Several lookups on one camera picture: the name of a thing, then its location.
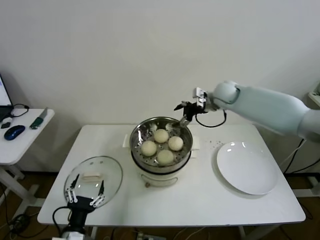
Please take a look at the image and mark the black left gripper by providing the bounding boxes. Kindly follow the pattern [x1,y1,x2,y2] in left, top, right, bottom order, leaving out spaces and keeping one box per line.
[64,174,106,227]

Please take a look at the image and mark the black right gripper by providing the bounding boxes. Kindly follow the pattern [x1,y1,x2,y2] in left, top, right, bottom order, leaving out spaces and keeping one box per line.
[173,99,210,128]

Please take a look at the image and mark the white steamed baozi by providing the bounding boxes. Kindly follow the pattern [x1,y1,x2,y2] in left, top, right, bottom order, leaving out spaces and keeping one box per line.
[140,140,158,157]
[156,149,175,166]
[153,128,170,144]
[167,136,185,152]

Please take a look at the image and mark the glass lid with white handle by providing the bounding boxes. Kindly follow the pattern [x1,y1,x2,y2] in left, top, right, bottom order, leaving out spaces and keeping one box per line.
[63,155,124,210]

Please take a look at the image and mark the stainless steel steamer basket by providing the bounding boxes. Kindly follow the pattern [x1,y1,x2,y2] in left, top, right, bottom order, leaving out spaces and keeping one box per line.
[122,116,201,169]

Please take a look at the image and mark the white electric cooker base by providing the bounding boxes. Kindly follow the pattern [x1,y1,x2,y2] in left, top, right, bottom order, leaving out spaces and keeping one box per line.
[131,147,199,189]

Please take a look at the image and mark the white power strip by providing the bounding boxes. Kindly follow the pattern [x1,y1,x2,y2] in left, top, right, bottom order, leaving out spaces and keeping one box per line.
[136,231,161,240]

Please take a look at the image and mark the white side table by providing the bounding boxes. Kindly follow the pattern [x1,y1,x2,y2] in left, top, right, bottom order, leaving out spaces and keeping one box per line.
[0,108,56,208]

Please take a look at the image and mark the white round plate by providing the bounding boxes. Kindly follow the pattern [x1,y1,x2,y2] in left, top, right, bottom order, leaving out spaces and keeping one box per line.
[216,141,279,196]

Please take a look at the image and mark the blue computer mouse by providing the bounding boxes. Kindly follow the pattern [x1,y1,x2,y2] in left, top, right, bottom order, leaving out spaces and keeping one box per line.
[3,124,26,141]

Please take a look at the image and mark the black laptop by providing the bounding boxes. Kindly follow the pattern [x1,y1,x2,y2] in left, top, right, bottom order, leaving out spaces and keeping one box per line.
[0,71,14,122]

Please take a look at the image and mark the white shelf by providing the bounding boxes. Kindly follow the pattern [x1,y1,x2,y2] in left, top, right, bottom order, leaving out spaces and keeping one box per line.
[307,91,320,109]

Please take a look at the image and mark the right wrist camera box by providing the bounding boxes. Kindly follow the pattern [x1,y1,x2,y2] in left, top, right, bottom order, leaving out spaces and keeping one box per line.
[192,87,209,104]

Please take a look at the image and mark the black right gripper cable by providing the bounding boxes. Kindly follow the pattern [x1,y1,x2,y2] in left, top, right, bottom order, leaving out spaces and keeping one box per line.
[194,108,227,129]

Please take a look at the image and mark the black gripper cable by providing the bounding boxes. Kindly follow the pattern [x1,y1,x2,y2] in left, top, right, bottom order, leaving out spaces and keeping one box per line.
[194,108,227,129]
[52,206,73,234]

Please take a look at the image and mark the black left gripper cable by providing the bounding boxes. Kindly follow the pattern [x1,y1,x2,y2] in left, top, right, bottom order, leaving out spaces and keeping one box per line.
[52,206,73,234]

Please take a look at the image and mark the black floor cable bundle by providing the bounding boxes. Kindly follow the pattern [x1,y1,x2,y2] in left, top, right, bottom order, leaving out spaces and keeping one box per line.
[0,184,38,238]

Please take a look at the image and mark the green handled tool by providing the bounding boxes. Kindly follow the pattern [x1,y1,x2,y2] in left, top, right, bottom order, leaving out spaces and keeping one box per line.
[29,106,49,130]

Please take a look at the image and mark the black looped cable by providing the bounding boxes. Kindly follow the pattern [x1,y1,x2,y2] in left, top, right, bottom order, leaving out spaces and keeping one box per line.
[9,103,30,118]

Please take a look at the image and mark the black cable with plug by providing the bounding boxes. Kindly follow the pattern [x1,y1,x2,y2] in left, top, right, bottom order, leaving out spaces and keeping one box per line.
[283,138,320,175]

